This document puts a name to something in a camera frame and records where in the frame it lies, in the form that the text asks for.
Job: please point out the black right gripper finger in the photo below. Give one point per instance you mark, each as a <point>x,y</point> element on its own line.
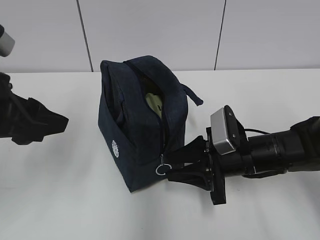
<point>197,174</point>
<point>191,153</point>

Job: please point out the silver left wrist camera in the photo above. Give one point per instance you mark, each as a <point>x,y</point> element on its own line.
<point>7,43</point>

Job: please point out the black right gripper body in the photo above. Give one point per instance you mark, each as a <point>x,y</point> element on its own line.
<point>237,163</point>

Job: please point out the dark blue lunch bag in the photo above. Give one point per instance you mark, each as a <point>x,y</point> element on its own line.
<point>136,136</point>

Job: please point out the green lid glass food container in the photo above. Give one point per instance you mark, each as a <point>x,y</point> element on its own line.
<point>155,103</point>

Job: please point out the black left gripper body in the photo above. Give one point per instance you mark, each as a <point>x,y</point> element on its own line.
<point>14,117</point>

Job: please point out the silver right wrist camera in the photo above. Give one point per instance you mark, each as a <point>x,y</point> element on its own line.
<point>227,133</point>

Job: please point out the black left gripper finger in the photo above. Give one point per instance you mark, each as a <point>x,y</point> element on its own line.
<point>23,139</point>
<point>45,122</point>

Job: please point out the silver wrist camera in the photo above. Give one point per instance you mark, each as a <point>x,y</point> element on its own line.
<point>227,133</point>
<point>7,43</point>

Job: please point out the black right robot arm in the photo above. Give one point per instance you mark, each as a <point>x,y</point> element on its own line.
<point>294,150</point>

